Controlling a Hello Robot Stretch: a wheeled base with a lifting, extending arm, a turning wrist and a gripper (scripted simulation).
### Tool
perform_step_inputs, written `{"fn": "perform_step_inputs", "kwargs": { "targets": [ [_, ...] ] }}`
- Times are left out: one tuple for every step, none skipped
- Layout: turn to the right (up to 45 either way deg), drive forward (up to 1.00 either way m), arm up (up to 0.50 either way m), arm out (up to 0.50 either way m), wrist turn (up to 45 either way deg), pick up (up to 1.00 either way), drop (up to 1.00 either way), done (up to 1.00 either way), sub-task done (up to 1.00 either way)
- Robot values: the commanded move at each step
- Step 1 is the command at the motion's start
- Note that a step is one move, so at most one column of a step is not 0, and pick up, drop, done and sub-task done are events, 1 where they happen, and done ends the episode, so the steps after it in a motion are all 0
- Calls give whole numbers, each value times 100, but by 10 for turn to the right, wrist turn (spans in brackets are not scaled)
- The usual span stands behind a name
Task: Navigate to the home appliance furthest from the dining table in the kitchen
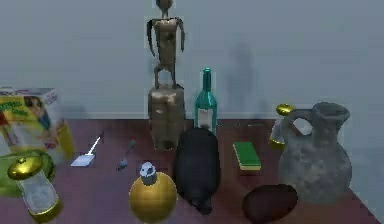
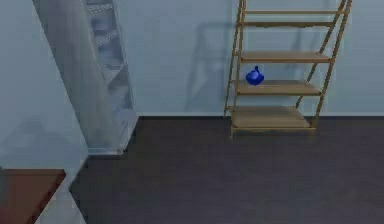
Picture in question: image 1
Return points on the gold round spray bottle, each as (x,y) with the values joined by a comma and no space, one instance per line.
(152,198)

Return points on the dark brown potato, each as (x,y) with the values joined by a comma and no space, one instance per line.
(269,203)

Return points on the green yellow sponge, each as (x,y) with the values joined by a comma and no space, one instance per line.
(246,155)

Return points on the colourful cardboard box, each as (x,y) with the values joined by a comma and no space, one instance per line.
(30,123)

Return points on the gold capped glass shaker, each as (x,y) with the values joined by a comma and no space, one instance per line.
(278,131)
(35,190)

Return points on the teal glass wine bottle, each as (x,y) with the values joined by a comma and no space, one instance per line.
(206,106)

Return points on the white spatula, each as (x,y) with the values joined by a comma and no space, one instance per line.
(85,158)

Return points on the dark red wooden table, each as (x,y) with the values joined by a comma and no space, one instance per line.
(106,196)

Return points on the brown human figure statue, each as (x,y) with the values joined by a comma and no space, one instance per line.
(166,100)

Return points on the grey stone jug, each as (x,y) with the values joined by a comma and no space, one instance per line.
(316,163)

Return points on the black lying vase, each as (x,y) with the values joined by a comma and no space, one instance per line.
(197,163)

